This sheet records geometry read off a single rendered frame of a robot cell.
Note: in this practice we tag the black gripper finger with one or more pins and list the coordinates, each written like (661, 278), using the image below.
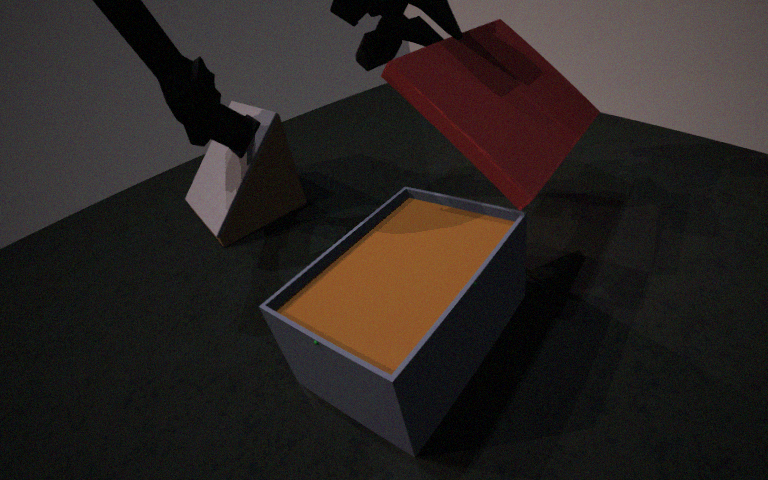
(415, 30)
(440, 12)

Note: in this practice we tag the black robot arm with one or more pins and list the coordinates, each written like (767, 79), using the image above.
(188, 86)

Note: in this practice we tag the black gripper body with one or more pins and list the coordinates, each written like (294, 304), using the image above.
(371, 52)

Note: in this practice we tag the red box lid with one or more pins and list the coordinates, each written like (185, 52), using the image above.
(501, 103)

